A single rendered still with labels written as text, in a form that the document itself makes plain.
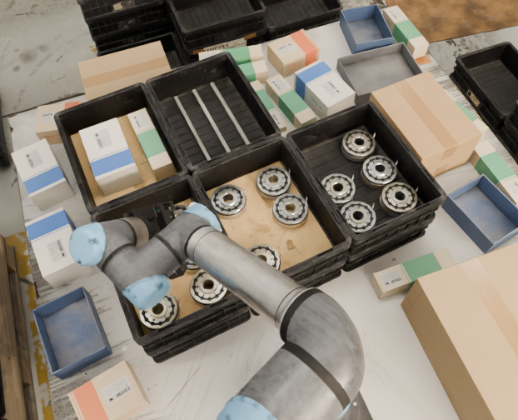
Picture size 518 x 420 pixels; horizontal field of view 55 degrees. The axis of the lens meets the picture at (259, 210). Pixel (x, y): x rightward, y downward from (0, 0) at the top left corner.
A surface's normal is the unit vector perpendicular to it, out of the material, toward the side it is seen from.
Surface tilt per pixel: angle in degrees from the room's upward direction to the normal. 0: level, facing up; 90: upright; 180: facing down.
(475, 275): 0
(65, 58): 0
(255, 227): 0
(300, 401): 15
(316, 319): 29
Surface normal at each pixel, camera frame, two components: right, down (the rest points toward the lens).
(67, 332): -0.03, -0.50
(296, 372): -0.22, -0.64
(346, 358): 0.46, -0.40
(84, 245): -0.43, 0.11
